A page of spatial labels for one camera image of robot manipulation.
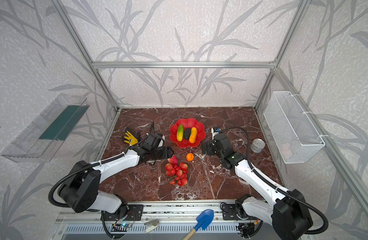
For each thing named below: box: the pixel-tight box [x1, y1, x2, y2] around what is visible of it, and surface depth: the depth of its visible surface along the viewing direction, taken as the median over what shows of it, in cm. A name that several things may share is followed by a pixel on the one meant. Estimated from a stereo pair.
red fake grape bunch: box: [165, 155, 188, 186], surface depth 83 cm
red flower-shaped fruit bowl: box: [169, 118, 206, 148], surface depth 106 cm
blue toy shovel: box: [182, 209, 215, 240], surface depth 72 cm
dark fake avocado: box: [184, 128, 191, 140], surface depth 103 cm
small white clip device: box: [144, 219, 159, 234], surface depth 71 cm
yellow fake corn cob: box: [189, 127, 198, 144], surface depth 103 cm
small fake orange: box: [186, 152, 195, 162], surface depth 93 cm
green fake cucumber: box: [176, 124, 184, 142], surface depth 103 cm
